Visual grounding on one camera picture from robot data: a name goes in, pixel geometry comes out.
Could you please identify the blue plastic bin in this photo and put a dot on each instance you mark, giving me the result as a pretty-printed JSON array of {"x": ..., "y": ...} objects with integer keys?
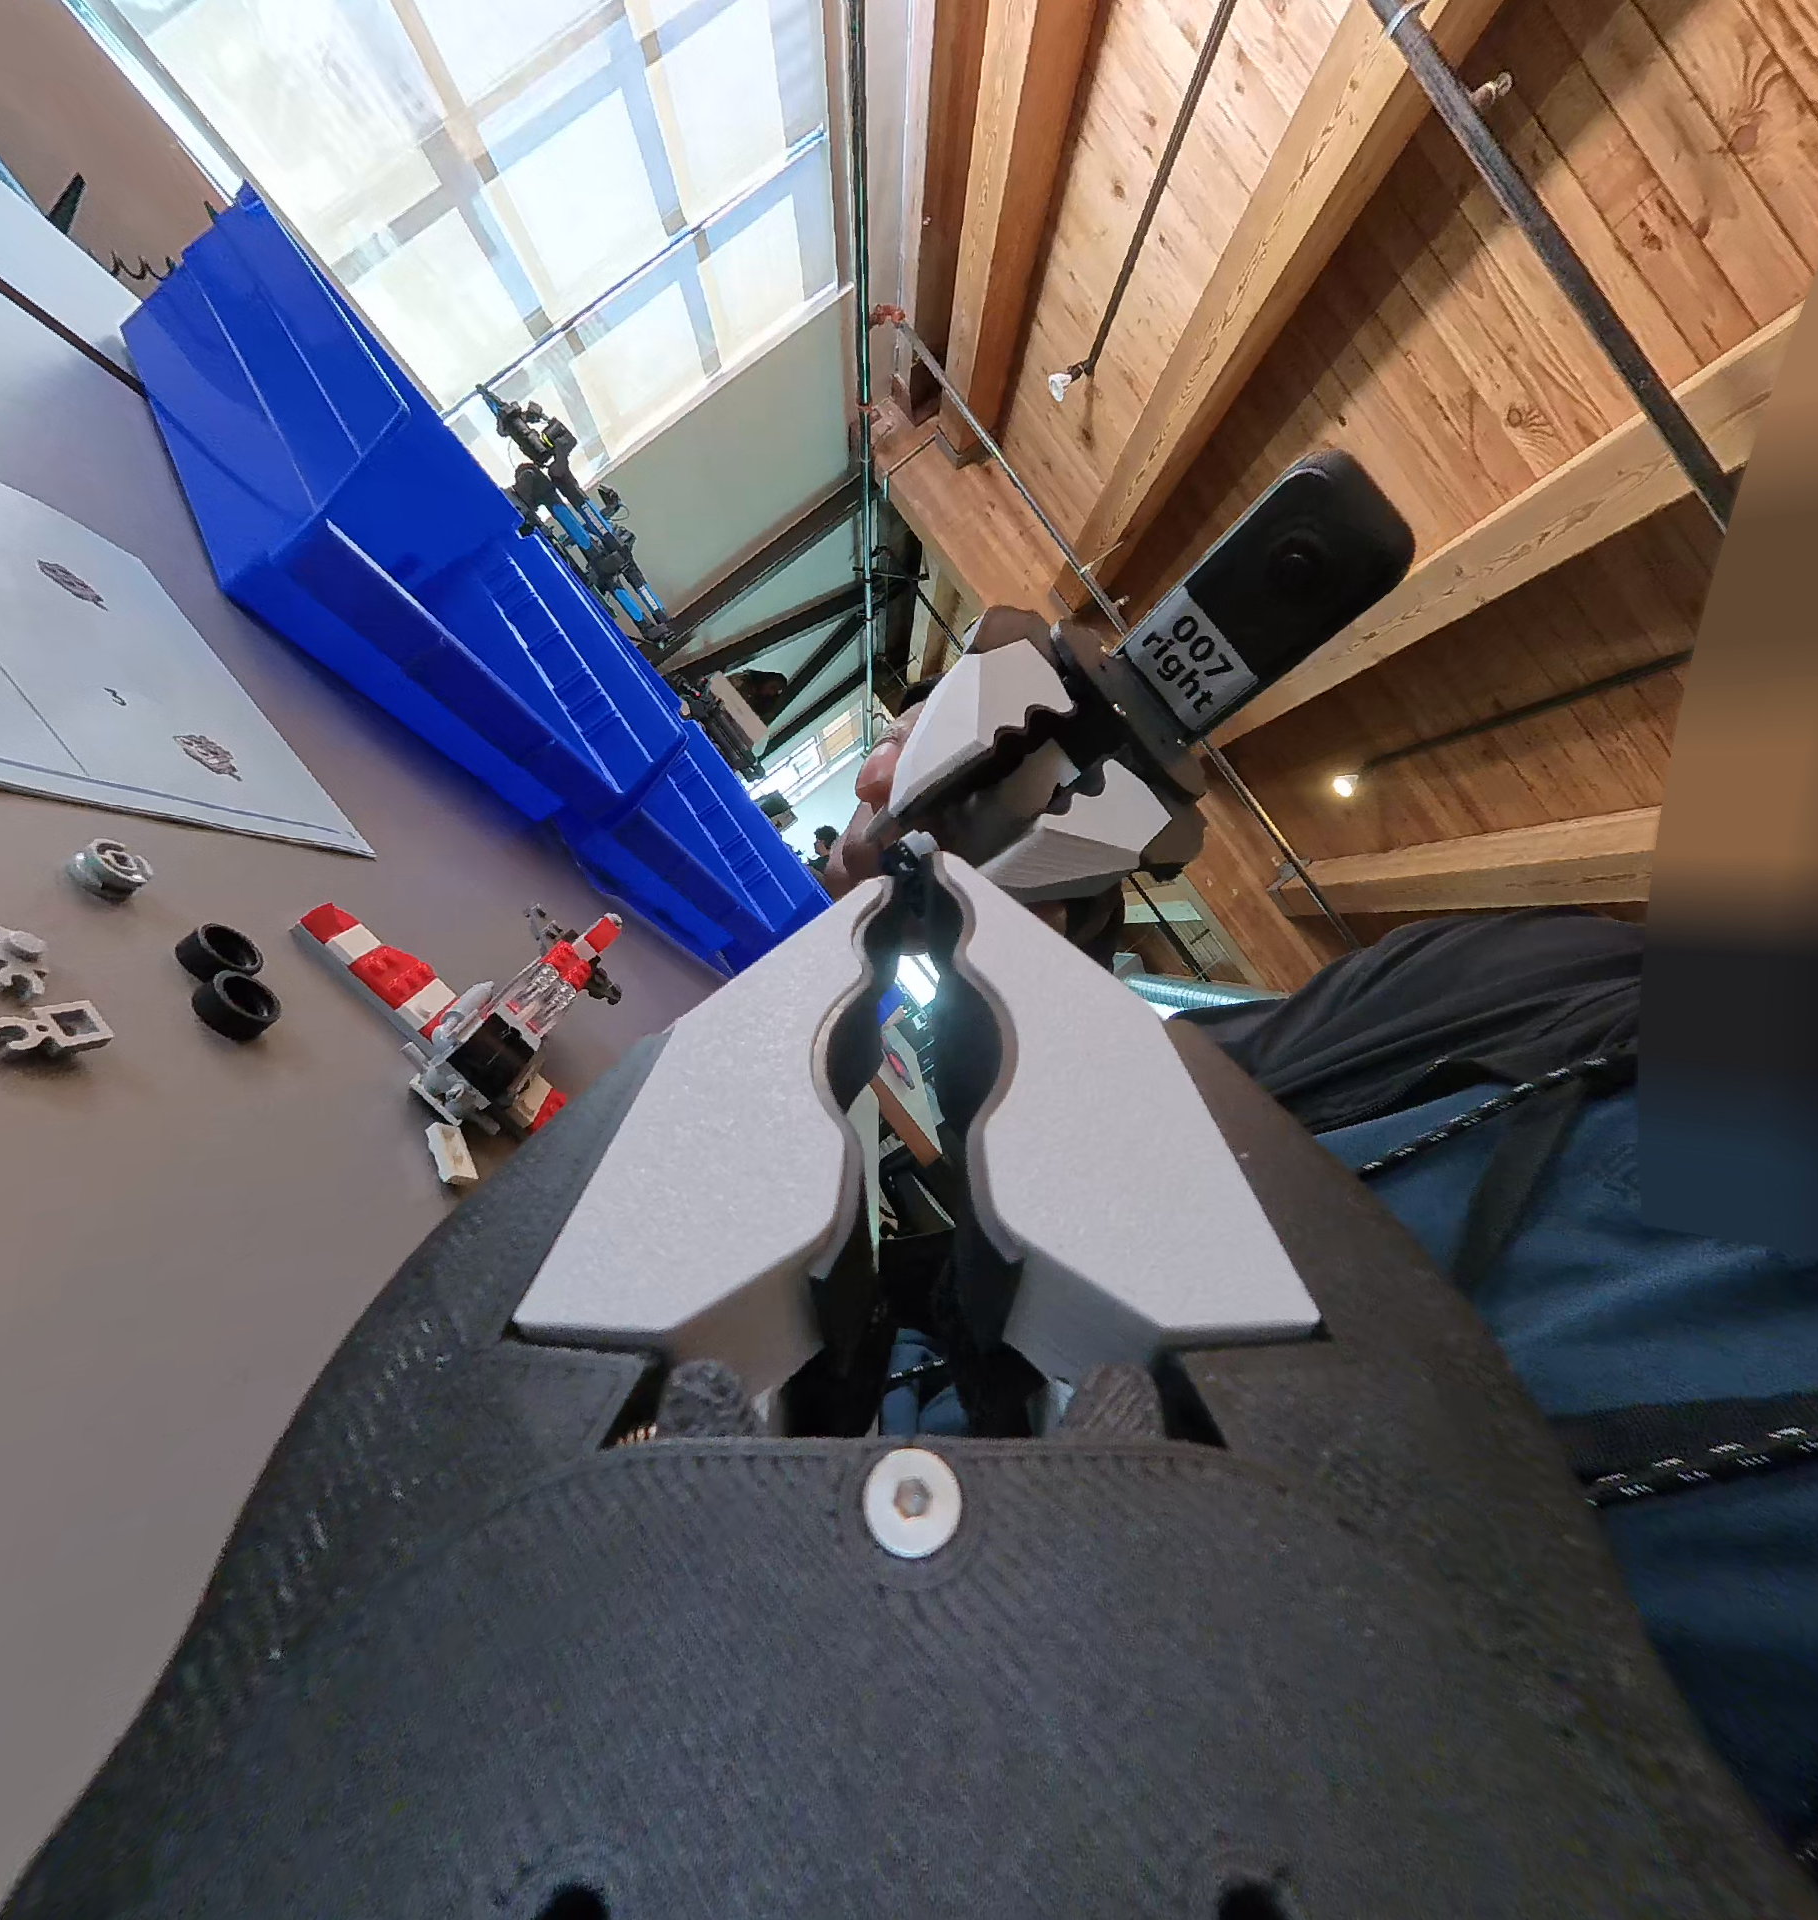
[
  {"x": 579, "y": 660},
  {"x": 279, "y": 419},
  {"x": 730, "y": 840}
]

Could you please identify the instruction booklet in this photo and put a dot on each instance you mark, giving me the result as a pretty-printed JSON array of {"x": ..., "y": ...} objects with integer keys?
[{"x": 99, "y": 675}]

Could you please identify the blue shirt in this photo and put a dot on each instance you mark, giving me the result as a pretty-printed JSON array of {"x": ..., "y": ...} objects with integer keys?
[{"x": 1675, "y": 1304}]

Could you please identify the person's right forearm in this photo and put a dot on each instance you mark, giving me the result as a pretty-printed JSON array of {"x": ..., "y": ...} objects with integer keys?
[{"x": 1451, "y": 1006}]

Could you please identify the large window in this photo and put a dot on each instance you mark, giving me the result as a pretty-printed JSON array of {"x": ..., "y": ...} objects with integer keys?
[{"x": 475, "y": 149}]

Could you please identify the small black tire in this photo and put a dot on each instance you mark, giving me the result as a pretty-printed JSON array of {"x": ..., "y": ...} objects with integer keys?
[
  {"x": 212, "y": 1012},
  {"x": 190, "y": 960}
]

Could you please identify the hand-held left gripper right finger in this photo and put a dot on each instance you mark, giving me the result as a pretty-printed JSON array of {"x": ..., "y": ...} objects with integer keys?
[{"x": 1135, "y": 1186}]

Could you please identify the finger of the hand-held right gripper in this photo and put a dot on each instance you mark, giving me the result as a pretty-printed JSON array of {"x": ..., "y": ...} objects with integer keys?
[
  {"x": 1091, "y": 831},
  {"x": 963, "y": 736}
]

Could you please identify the grey desk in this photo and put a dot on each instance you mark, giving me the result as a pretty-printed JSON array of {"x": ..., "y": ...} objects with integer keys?
[{"x": 175, "y": 1351}]

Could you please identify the metal ceiling pipe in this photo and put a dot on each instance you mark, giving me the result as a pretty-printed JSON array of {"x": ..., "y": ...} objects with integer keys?
[{"x": 1546, "y": 255}]

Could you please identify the grey round plate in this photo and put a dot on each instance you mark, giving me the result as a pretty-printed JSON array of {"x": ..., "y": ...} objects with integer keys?
[{"x": 109, "y": 868}]

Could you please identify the silver air duct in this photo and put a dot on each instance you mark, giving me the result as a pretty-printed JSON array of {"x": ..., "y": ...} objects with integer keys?
[{"x": 1172, "y": 983}]

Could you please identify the black brick with pin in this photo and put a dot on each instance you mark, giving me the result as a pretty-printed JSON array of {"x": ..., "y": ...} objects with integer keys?
[{"x": 911, "y": 868}]

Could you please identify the small white brick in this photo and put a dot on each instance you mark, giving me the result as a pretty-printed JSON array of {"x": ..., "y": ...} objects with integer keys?
[{"x": 452, "y": 1153}]

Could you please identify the red white brick plane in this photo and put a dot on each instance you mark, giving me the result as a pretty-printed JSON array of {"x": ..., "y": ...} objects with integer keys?
[{"x": 385, "y": 968}]

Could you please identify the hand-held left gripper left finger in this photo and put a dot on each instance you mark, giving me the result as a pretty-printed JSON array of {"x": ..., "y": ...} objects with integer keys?
[{"x": 700, "y": 1170}]

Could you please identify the grey clip brick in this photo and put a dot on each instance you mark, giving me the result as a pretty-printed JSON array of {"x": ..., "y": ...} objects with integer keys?
[
  {"x": 3, "y": 949},
  {"x": 77, "y": 1029}
]

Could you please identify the person's right hand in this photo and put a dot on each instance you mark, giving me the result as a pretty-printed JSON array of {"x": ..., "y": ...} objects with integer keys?
[{"x": 868, "y": 795}]

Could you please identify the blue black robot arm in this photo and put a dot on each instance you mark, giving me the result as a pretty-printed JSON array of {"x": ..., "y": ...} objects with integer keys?
[
  {"x": 542, "y": 437},
  {"x": 611, "y": 555}
]

